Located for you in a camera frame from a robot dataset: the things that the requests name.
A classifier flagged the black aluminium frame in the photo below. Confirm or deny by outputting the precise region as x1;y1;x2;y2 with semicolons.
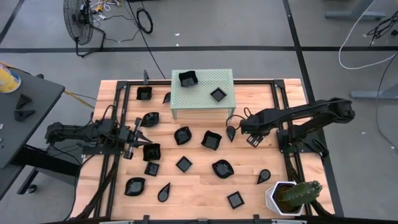
70;79;345;224

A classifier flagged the black square bowl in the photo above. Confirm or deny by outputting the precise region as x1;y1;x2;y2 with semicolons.
142;142;162;162
200;129;223;151
178;70;199;88
136;86;153;101

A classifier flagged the white and yellow tub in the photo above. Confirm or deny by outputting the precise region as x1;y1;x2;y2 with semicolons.
0;64;22;94

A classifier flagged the grey desk foot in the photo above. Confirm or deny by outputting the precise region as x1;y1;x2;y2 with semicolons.
325;0;388;22
350;82;398;100

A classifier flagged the black side table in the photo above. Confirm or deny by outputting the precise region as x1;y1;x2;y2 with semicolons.
0;67;82;202

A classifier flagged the white plant pot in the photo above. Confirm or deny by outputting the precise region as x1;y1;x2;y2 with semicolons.
265;181;307;217

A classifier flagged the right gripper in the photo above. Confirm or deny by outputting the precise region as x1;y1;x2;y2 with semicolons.
241;116;272;149

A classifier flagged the black floor fan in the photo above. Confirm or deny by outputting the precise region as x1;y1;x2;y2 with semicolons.
63;0;107;59

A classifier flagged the black wavy round bowl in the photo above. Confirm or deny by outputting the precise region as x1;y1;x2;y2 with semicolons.
124;177;146;197
174;126;193;146
211;159;235;180
142;111;160;128

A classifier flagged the green perforated metal shelf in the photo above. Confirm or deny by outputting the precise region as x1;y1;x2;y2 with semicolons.
170;68;236;121

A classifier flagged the black triangular bracket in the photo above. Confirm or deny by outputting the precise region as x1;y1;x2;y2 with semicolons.
13;109;36;123
15;93;33;110

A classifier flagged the black cable bundle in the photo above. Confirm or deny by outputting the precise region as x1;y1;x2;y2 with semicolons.
366;9;398;46

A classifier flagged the white floor cable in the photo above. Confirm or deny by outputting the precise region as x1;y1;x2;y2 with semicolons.
338;0;398;70

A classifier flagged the green cactus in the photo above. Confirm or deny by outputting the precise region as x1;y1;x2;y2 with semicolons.
280;180;323;208

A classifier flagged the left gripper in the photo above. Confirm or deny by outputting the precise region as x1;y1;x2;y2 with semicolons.
119;117;154;160

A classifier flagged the yellow cable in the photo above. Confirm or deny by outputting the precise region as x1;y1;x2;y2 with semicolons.
63;89;95;110

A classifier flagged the black square plate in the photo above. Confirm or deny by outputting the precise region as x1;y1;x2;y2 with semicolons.
144;161;160;177
210;87;228;103
175;155;193;174
226;190;245;210

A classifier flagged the coiled black cable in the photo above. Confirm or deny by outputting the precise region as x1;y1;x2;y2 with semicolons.
136;7;154;35

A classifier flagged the power strip with cables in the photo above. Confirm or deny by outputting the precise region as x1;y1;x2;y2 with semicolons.
90;0;122;21

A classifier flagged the long black floor cable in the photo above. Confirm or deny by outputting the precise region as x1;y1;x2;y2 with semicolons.
126;0;167;79

